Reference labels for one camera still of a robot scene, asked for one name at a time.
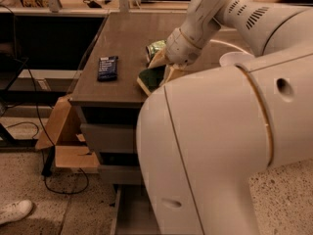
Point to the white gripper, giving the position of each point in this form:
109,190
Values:
180,49

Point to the green yellow sponge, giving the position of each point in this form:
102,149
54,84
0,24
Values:
150,79

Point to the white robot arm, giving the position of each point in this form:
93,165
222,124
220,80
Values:
242,105

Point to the grey drawer cabinet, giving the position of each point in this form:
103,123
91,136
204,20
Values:
119,101

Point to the top grey drawer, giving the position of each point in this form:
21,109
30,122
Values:
109,138

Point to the middle grey drawer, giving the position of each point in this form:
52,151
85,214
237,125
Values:
120,174

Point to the open bottom grey drawer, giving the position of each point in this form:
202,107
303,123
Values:
133,213

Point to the dark blue snack bar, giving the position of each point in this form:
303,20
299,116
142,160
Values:
107,69

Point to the white bowl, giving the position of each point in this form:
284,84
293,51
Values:
232,58

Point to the brown cardboard box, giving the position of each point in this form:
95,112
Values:
62,132

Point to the white sneaker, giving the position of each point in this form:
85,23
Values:
15,211

